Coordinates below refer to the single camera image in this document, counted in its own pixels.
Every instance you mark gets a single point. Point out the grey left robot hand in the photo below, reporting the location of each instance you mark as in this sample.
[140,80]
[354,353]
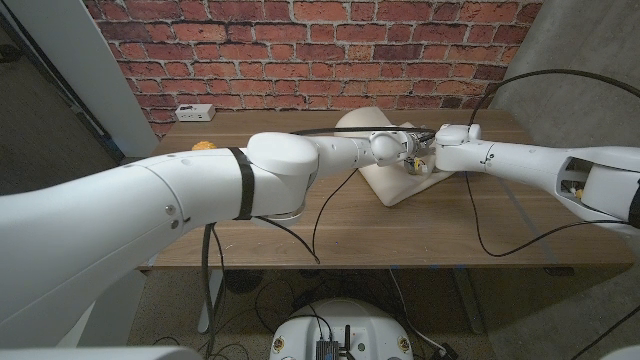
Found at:
[417,150]

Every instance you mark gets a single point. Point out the cream white cloth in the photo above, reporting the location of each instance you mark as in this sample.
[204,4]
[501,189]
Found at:
[400,182]

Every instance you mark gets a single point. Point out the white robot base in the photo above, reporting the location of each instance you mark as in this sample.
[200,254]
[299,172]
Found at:
[370,325]

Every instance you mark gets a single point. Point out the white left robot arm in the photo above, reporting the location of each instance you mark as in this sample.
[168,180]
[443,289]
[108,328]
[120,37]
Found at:
[175,200]

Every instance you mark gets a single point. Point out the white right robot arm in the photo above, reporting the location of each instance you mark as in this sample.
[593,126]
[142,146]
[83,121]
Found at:
[525,160]

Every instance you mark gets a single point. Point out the yellow toy pineapple fruit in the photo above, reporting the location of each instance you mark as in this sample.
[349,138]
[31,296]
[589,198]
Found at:
[203,145]

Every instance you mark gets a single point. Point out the red brick printed backdrop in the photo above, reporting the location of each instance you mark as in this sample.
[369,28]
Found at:
[320,50]

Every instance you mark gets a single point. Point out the grey table leg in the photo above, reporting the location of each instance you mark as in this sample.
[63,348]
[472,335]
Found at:
[470,305]

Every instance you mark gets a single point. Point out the black antenna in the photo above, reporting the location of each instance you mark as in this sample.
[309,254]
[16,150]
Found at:
[348,340]

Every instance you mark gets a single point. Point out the black round floor grille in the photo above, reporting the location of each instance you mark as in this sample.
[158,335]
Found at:
[242,281]

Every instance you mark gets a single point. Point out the small grey computer box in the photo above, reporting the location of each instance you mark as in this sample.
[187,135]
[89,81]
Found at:
[327,350]

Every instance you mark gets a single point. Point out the white power strip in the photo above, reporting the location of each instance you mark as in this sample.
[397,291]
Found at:
[195,113]

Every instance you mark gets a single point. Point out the white table leg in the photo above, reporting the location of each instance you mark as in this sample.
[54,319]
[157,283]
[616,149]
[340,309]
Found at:
[212,300]

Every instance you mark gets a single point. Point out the white pillar panel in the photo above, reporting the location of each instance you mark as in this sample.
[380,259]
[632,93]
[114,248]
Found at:
[65,40]

